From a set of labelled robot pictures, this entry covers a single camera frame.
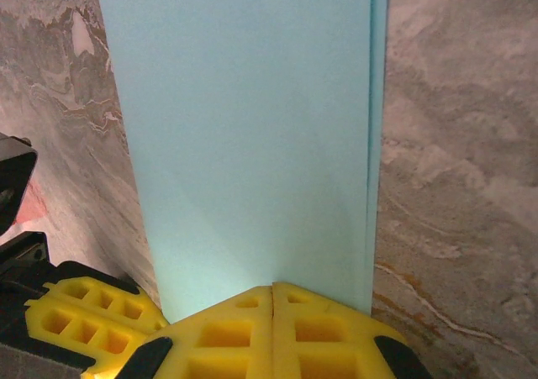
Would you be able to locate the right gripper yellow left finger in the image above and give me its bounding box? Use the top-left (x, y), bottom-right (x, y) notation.
top-left (119, 283), bottom-right (274, 379)

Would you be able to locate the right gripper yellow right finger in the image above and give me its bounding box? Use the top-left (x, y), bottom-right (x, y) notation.
top-left (272, 281), bottom-right (436, 379)

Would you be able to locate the light blue paper sheet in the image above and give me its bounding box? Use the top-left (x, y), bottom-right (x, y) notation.
top-left (92, 0), bottom-right (392, 325)

